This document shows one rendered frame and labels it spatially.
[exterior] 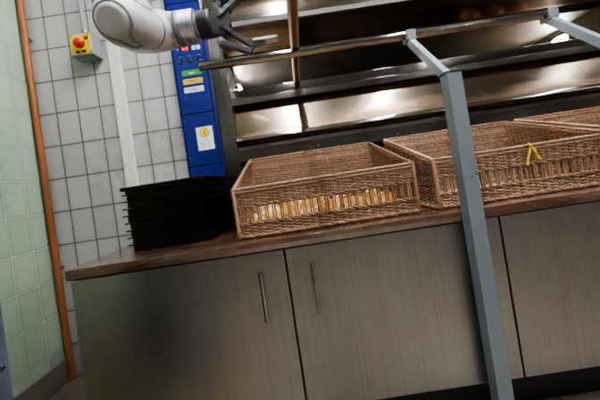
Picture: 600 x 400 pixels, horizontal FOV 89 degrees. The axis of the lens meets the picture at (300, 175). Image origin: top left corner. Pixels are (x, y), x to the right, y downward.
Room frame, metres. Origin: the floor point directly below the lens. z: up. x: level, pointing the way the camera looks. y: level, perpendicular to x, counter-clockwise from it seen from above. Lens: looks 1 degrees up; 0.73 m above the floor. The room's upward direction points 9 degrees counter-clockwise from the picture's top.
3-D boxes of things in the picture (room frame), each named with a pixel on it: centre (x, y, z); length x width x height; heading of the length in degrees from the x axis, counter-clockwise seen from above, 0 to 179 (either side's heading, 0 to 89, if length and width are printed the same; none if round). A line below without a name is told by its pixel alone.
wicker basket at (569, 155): (1.13, -0.66, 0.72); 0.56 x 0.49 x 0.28; 90
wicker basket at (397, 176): (1.13, -0.06, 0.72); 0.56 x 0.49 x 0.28; 91
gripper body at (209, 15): (0.84, 0.17, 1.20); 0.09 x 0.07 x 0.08; 90
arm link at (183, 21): (0.84, 0.24, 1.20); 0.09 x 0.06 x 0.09; 0
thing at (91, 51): (1.36, 0.86, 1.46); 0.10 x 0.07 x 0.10; 90
